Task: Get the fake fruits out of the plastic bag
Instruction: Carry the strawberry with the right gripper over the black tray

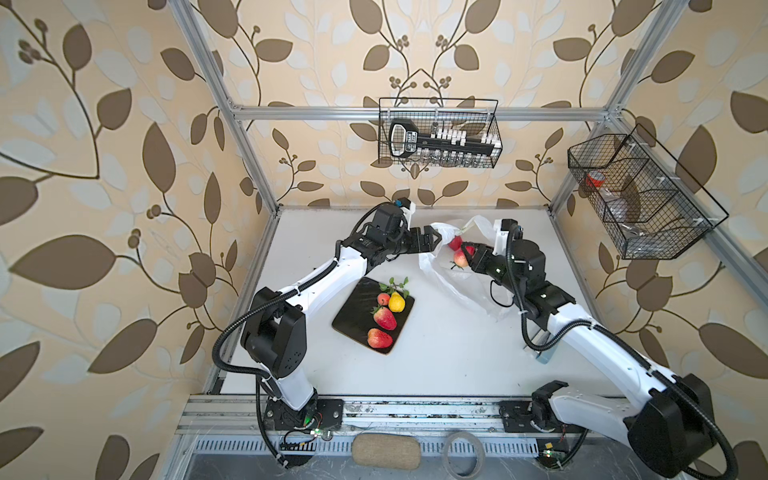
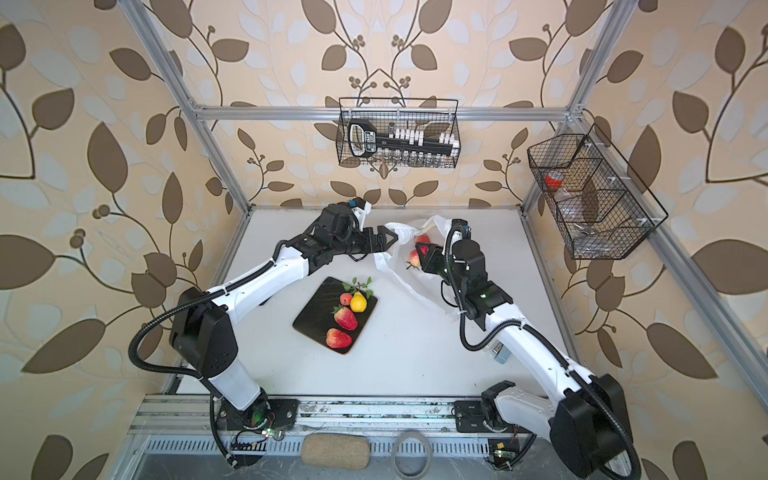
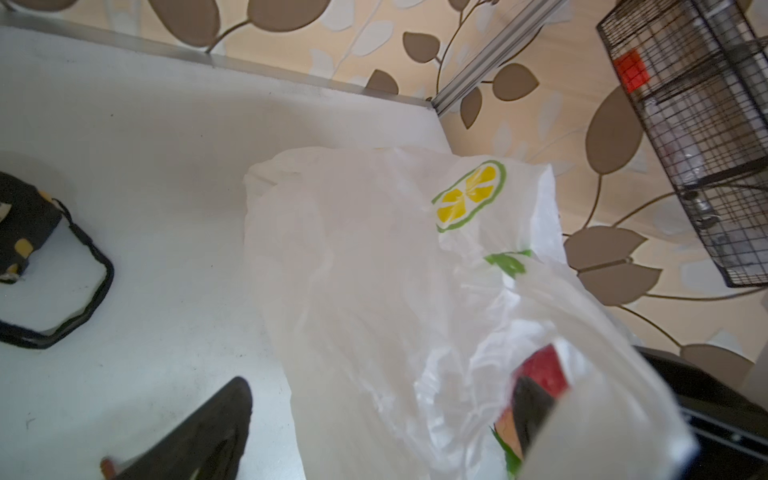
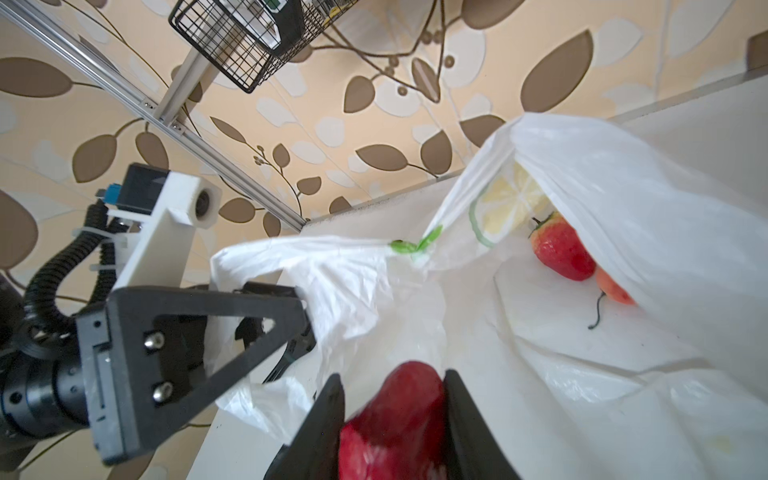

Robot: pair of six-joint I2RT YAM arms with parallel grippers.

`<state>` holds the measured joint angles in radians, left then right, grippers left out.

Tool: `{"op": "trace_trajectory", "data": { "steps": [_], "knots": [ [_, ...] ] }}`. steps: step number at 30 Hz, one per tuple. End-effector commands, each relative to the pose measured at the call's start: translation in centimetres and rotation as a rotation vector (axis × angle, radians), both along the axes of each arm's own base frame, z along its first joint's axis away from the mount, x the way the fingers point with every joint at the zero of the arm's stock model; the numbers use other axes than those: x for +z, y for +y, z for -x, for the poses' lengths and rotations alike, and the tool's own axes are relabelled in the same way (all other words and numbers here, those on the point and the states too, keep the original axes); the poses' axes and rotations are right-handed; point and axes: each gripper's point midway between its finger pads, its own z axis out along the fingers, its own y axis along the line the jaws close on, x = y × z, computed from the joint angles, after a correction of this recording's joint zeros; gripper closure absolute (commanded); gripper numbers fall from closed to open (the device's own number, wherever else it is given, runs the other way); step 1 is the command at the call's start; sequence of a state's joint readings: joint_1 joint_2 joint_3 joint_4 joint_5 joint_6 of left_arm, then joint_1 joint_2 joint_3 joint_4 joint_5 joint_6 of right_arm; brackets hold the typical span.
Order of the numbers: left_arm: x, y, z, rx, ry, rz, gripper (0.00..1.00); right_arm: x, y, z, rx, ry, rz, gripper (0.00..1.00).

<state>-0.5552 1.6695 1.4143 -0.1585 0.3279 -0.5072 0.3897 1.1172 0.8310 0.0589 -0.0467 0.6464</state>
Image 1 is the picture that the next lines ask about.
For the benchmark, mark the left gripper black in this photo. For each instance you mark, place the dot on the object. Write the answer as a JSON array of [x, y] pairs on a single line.
[[417, 245]]

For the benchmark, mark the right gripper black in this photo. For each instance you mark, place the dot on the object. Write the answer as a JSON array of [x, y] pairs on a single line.
[[481, 256]]

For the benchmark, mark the white plastic bag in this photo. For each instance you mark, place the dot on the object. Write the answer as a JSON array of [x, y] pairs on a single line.
[[470, 289]]

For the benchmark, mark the green leafy fake sprig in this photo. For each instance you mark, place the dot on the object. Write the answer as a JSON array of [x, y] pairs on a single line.
[[394, 286]]

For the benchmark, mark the yellow fake lemon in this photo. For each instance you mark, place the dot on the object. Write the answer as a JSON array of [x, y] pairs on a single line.
[[396, 303]]

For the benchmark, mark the large red fake strawberry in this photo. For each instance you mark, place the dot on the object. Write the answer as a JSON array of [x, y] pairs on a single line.
[[384, 318]]

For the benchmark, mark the red yellow fake apple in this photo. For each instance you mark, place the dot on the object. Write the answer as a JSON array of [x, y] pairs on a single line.
[[378, 339]]

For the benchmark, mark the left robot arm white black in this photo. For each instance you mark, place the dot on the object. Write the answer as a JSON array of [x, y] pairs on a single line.
[[269, 341]]

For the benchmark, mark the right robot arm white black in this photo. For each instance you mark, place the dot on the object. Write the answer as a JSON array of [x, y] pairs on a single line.
[[666, 419]]

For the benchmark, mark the black square tray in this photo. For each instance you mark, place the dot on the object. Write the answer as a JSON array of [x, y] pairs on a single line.
[[354, 319]]

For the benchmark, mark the black socket tool set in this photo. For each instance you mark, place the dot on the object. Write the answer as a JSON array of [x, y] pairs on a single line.
[[404, 140]]

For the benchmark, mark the red cup in basket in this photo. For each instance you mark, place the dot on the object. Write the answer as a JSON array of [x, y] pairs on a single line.
[[595, 179]]

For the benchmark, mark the grey tape roll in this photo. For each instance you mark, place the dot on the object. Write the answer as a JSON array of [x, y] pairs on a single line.
[[462, 444]]

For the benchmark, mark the beige sponge block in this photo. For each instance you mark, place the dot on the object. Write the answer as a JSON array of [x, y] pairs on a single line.
[[386, 451]]

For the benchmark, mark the back wire basket black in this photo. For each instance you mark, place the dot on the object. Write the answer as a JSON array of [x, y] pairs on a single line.
[[473, 115]]

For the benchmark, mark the wire basket black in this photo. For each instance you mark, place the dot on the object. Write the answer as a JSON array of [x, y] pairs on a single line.
[[654, 204], [473, 115]]

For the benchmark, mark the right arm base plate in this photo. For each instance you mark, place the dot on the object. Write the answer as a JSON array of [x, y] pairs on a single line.
[[527, 416]]

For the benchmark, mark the right wire basket black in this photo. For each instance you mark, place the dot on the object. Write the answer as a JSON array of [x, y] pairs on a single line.
[[654, 204]]

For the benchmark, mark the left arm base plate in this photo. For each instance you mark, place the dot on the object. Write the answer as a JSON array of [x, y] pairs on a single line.
[[323, 414]]

